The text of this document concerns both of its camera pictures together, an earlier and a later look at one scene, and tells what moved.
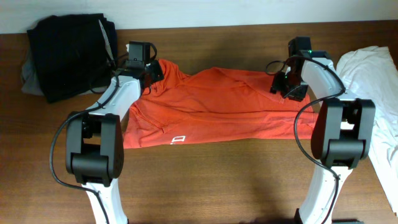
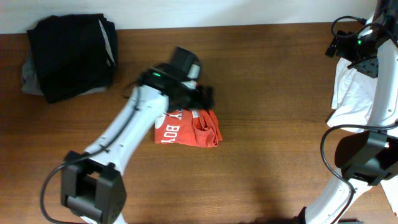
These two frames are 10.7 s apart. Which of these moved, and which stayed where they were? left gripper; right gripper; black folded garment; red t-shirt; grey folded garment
Moved: red t-shirt; right gripper; left gripper
Stayed: grey folded garment; black folded garment
